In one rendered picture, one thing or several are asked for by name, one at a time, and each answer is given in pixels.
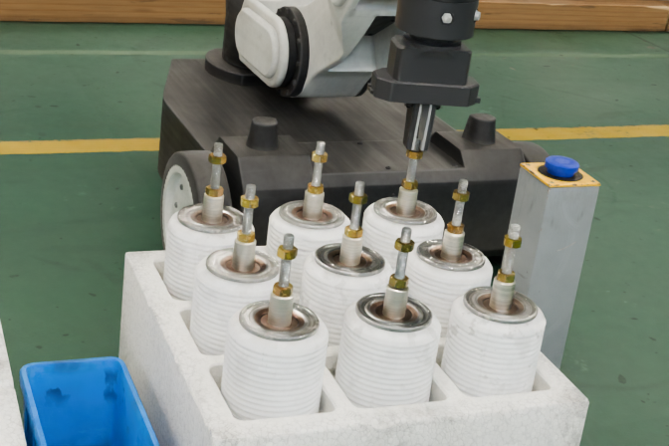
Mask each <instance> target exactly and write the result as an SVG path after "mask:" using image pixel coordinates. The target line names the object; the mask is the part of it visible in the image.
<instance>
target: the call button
mask: <svg viewBox="0 0 669 446"><path fill-rule="evenodd" d="M545 167H546V168H547V172H548V173H550V174H552V175H554V176H558V177H573V176H574V174H575V173H577V172H578V169H579V164H578V163H577V162H576V161H575V160H574V159H572V158H569V157H565V156H560V155H552V156H549V157H547V158H546V161H545Z"/></svg>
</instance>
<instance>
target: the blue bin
mask: <svg viewBox="0 0 669 446"><path fill-rule="evenodd" d="M20 386H21V389H22V393H23V397H24V434H25V439H26V444H27V446H160V445H159V443H158V440H157V438H156V436H155V433H154V431H153V428H152V426H151V424H150V421H149V419H148V416H147V414H146V412H145V409H144V407H143V405H142V402H141V400H140V397H139V395H138V393H137V390H136V388H135V386H134V383H133V381H132V378H131V376H130V374H129V371H128V369H127V367H126V364H125V363H124V361H123V360H122V359H120V358H118V357H113V356H105V357H93V358H81V359H68V360H56V361H44V362H33V363H28V364H26V365H24V366H23V367H22V368H21V369H20Z"/></svg>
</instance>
